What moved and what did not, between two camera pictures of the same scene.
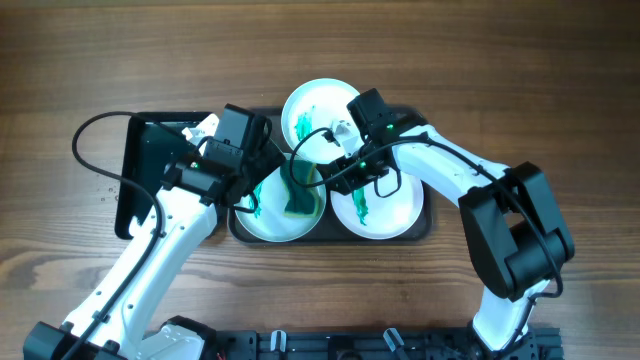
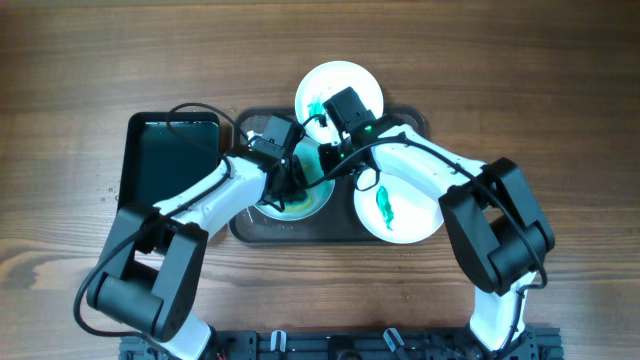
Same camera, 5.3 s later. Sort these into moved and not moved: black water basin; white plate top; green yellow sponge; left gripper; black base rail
Moved: left gripper; white plate top; green yellow sponge
Not moved: black water basin; black base rail
